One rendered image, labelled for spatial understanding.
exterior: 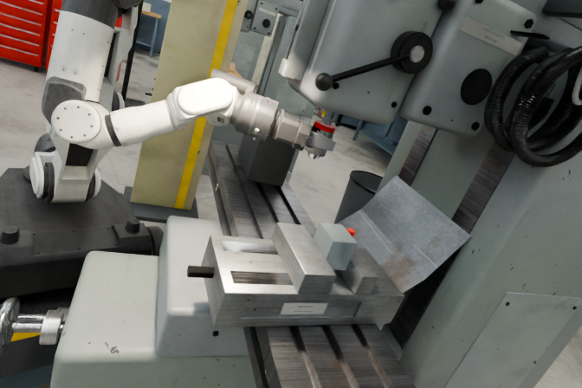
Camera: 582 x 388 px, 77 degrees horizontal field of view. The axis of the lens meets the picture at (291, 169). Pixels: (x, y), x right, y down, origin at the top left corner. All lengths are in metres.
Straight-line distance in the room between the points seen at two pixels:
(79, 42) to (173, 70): 1.69
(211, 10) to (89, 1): 1.67
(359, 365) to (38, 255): 1.00
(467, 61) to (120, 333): 0.85
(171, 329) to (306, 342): 0.26
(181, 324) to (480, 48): 0.75
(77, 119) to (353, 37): 0.50
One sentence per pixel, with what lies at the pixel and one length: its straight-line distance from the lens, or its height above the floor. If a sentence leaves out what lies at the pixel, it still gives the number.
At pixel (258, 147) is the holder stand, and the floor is 1.09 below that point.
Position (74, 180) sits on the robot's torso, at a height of 0.74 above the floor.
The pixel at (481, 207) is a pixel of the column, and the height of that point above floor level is 1.21.
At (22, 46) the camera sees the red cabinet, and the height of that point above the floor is 0.28.
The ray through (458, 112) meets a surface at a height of 1.39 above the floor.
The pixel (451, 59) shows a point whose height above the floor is 1.47.
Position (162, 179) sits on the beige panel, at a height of 0.24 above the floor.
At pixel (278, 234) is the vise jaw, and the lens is 0.69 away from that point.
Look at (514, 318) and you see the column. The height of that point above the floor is 0.98.
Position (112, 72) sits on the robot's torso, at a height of 1.14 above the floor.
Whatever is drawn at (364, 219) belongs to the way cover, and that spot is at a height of 1.00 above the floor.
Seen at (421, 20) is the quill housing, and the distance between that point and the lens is 0.73.
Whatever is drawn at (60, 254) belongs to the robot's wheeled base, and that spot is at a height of 0.59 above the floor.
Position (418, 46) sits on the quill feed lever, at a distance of 0.69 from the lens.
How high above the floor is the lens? 1.41
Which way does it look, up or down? 19 degrees down
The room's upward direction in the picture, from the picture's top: 20 degrees clockwise
